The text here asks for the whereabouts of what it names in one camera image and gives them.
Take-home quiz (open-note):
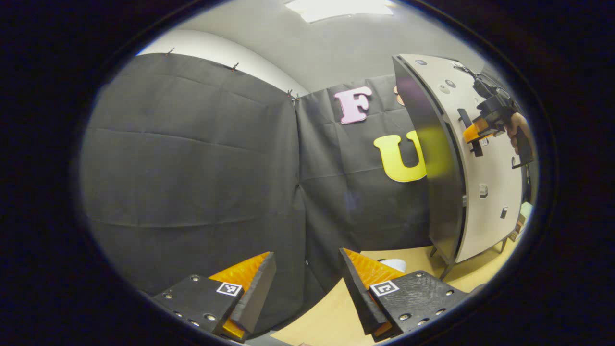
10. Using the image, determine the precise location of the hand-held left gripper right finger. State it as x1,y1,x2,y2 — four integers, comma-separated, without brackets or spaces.
338,248,469,343

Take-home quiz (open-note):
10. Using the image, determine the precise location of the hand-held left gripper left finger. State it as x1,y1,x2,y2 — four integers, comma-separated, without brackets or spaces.
151,252,277,344

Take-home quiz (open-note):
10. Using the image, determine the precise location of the black door handle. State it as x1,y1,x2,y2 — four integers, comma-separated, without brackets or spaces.
457,108,483,158

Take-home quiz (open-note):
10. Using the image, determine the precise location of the light grey cabinet door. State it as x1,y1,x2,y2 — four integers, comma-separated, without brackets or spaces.
401,54,527,264

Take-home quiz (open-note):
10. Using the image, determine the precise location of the grey cabinet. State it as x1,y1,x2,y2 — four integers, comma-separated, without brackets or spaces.
393,54,527,280

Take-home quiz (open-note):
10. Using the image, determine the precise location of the white plush toy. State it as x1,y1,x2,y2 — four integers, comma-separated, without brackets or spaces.
377,258,407,273

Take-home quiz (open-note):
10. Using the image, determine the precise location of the black backdrop cloth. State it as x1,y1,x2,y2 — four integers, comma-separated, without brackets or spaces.
79,52,433,332

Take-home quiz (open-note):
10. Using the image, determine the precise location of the wide ceiling light panel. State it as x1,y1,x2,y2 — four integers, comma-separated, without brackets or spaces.
286,0,394,23

